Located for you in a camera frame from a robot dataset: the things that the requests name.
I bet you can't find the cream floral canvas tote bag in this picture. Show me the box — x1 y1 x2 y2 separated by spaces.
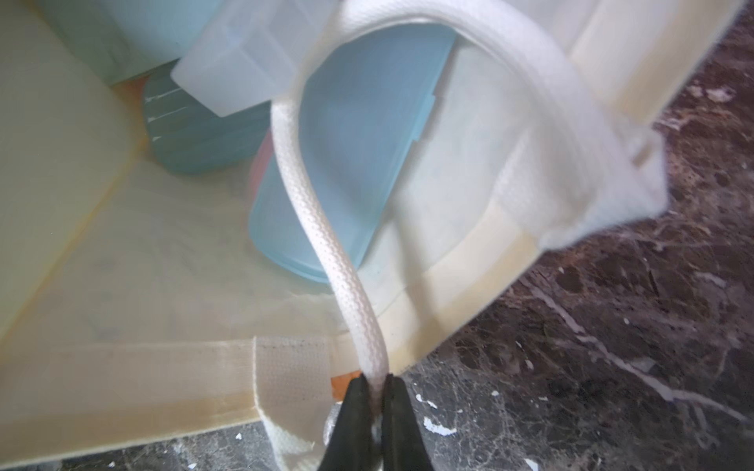
1 1 742 469

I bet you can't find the light teal case in bag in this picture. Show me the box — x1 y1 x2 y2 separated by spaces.
37 1 270 175

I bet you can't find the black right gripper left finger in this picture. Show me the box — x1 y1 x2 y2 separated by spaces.
318 376 375 471

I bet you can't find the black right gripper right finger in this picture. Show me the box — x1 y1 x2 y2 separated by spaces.
381 375 434 471

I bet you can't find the pink pencil case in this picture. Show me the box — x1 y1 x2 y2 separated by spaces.
247 130 274 201

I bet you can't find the translucent white pencil case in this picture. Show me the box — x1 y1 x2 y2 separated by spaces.
171 0 338 117

